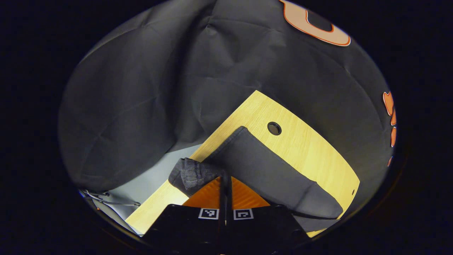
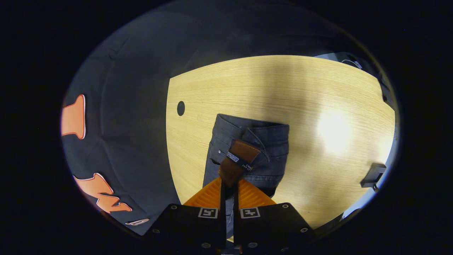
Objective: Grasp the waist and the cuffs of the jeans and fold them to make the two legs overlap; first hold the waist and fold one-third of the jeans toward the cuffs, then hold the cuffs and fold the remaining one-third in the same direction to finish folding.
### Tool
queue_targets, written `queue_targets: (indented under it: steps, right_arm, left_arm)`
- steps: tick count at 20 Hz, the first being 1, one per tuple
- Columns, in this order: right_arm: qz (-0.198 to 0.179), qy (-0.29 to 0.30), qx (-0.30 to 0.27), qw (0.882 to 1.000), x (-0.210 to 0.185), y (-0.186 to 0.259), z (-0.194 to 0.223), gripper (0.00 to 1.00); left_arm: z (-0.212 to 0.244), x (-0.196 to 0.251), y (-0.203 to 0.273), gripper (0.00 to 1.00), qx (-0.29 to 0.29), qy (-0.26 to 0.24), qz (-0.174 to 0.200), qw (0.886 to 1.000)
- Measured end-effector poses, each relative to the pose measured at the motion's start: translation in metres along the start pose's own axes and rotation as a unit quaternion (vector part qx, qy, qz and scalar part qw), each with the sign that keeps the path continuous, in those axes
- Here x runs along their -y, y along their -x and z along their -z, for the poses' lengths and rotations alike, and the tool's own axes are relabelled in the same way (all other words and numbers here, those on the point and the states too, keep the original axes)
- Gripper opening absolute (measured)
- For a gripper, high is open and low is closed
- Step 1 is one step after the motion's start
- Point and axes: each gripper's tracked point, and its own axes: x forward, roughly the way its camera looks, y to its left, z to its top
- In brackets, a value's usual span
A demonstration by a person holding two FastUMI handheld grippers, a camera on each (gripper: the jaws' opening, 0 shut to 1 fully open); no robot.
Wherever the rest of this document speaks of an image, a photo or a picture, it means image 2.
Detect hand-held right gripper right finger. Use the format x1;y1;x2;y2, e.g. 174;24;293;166
233;178;316;255

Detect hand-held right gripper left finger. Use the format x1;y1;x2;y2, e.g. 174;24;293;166
146;177;227;255

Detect dark grey jeans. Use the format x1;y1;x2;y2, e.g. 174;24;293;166
202;113;290;245

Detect black backdrop cloth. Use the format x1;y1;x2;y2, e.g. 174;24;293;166
61;2;372;237

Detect black table bracket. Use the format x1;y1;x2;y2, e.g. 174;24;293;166
360;163;387;189

